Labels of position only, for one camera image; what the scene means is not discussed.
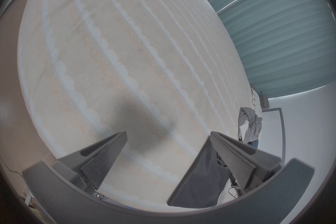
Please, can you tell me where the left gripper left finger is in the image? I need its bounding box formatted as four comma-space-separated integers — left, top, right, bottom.
52, 131, 128, 191

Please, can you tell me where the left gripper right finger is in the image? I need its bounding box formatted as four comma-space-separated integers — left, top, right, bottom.
210, 131, 282, 190

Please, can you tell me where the black T-shirt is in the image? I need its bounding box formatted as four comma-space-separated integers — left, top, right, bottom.
167, 136, 237, 209

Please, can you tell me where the pile of clothes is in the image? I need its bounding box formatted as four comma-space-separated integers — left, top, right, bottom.
237, 107, 263, 149

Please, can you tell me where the bed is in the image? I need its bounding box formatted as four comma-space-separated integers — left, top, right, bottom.
17, 0, 286, 205

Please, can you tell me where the white printed pillow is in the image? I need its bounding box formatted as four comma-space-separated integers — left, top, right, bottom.
250, 87, 263, 116

